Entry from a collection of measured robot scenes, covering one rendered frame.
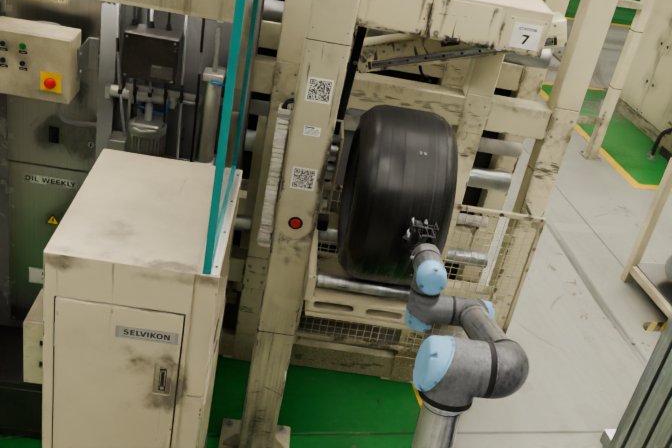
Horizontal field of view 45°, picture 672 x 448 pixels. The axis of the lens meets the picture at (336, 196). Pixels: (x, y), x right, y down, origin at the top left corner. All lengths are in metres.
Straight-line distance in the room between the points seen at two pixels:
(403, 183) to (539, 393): 1.82
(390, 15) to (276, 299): 0.99
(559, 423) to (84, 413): 2.24
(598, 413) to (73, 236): 2.66
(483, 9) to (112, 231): 1.30
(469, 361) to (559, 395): 2.28
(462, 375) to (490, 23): 1.27
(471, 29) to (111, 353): 1.43
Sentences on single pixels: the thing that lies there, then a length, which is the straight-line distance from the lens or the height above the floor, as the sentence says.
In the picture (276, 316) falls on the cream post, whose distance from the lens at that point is 2.75.
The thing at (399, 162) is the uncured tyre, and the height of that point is 1.37.
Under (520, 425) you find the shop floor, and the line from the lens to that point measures 3.71.
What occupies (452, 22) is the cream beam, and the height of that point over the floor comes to 1.70.
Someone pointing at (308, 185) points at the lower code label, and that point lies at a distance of 2.48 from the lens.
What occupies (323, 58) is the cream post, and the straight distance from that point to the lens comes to 2.32.
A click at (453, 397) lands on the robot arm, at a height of 1.27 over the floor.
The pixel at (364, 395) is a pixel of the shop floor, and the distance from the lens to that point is 3.58.
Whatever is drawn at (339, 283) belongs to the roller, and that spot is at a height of 0.91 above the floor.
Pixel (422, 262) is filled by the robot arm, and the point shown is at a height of 1.30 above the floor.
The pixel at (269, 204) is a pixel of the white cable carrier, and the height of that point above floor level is 1.11.
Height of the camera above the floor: 2.35
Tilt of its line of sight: 28 degrees down
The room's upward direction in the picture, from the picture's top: 12 degrees clockwise
